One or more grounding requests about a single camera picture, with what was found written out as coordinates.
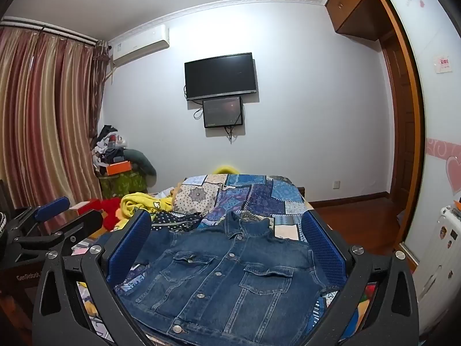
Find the orange box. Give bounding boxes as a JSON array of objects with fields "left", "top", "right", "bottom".
[{"left": 106, "top": 160, "right": 132, "bottom": 176}]

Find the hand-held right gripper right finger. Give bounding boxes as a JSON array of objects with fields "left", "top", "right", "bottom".
[{"left": 302, "top": 210, "right": 420, "bottom": 346}]

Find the navy polka-dot garment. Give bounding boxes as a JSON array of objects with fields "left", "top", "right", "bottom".
[{"left": 149, "top": 211, "right": 209, "bottom": 233}]

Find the striped red curtain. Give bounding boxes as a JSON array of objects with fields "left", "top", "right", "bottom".
[{"left": 0, "top": 16, "right": 110, "bottom": 220}]

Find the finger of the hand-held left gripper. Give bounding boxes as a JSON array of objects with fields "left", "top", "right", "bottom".
[
  {"left": 7, "top": 196, "right": 71, "bottom": 240},
  {"left": 12, "top": 209, "right": 105, "bottom": 260}
]

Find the white air conditioner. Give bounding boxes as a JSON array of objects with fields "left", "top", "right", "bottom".
[{"left": 108, "top": 25, "right": 171, "bottom": 67}]

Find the red plush cloth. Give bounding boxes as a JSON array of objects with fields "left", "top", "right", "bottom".
[{"left": 84, "top": 198, "right": 125, "bottom": 231}]

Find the white appliance with stickers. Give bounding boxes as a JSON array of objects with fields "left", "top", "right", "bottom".
[{"left": 411, "top": 202, "right": 461, "bottom": 332}]

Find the green patterned cloth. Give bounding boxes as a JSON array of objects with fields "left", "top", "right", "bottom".
[{"left": 98, "top": 171, "right": 148, "bottom": 197}]

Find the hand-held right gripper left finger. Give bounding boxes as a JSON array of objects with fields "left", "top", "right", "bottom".
[{"left": 32, "top": 210, "right": 159, "bottom": 346}]

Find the wooden door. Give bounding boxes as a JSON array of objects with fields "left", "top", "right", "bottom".
[{"left": 380, "top": 31, "right": 424, "bottom": 210}]

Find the grey pillow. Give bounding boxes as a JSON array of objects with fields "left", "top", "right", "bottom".
[{"left": 124, "top": 148, "right": 157, "bottom": 178}]

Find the blue patchwork blanket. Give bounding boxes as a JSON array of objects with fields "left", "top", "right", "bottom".
[{"left": 115, "top": 173, "right": 343, "bottom": 332}]

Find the yellow printed blanket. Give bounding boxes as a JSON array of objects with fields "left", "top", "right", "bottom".
[{"left": 120, "top": 191, "right": 177, "bottom": 221}]

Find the pile of mixed clothes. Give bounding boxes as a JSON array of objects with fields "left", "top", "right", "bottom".
[{"left": 92, "top": 124, "right": 130, "bottom": 168}]

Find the blue denim jacket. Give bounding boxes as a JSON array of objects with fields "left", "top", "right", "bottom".
[{"left": 117, "top": 211, "right": 341, "bottom": 346}]

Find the white curtain rail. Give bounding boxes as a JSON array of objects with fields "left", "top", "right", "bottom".
[{"left": 0, "top": 17, "right": 99, "bottom": 46}]

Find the wooden overhead cabinet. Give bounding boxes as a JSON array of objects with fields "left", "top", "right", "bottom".
[{"left": 324, "top": 0, "right": 391, "bottom": 42}]

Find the black wall television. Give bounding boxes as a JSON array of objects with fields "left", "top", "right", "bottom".
[{"left": 184, "top": 52, "right": 258, "bottom": 101}]

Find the small black monitor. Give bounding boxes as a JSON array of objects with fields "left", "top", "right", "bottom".
[{"left": 202, "top": 96, "right": 244, "bottom": 129}]

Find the white sliding wardrobe door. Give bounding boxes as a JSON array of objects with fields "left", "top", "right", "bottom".
[{"left": 373, "top": 0, "right": 461, "bottom": 296}]

